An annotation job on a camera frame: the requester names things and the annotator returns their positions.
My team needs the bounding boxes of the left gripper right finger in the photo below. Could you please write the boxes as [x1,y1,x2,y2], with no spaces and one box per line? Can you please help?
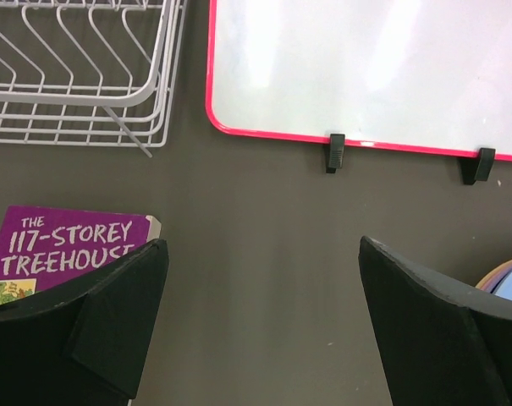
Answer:
[359,236,512,405]

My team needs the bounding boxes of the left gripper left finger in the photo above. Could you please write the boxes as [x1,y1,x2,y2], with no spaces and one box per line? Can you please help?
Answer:
[0,239,169,405]

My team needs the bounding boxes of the purple plate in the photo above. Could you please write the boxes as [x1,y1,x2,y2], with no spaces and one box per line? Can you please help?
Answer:
[476,260,512,293]

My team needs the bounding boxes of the yellow plate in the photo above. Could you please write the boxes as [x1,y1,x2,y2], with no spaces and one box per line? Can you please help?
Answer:
[475,255,512,288]

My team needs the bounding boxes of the purple treehouse book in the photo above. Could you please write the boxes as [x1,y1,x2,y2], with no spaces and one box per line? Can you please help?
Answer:
[0,206,162,305]

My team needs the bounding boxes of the black whiteboard stand foot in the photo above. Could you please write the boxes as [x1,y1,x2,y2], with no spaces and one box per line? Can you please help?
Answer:
[324,134,345,174]
[458,147,496,185]

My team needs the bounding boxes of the red-framed whiteboard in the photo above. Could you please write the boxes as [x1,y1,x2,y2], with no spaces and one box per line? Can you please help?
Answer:
[206,1,512,162]

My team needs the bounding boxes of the white wire dish rack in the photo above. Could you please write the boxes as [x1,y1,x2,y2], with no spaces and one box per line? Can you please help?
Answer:
[0,1,187,153]

